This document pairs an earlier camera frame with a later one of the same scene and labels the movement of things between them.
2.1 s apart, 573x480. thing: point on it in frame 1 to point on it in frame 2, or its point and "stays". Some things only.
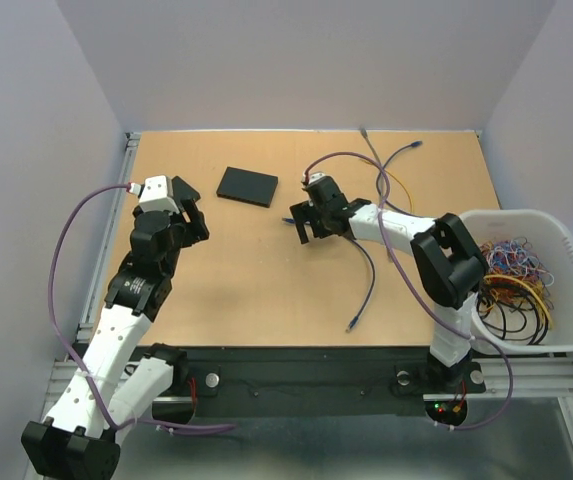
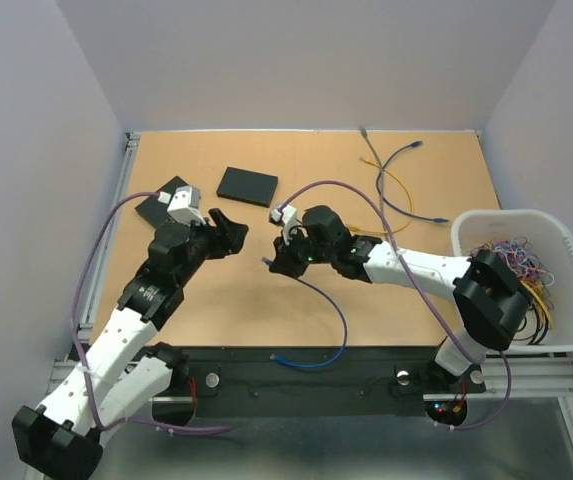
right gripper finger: x=301 y=213 to x=285 y=260
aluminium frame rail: x=107 y=242 stays
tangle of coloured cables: x=514 y=301 stays
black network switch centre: x=248 y=186 stays
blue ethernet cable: x=355 y=318 to x=267 y=261
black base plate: x=318 y=380 stays
